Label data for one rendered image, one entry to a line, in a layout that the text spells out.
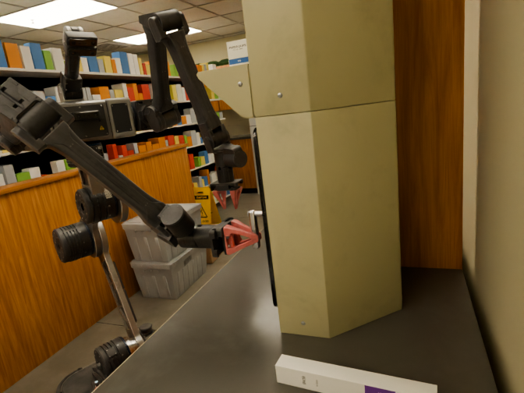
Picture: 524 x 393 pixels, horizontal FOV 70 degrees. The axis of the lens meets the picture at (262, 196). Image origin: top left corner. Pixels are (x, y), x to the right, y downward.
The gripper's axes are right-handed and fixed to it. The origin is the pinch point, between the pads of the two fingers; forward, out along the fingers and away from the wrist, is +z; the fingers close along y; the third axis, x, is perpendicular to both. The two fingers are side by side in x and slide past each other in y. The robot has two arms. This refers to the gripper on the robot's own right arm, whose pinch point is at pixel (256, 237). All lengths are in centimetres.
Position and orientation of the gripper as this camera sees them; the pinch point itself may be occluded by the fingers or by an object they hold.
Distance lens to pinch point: 85.2
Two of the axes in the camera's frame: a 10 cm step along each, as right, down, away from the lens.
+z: 9.3, -0.3, -3.8
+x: 1.2, 9.7, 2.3
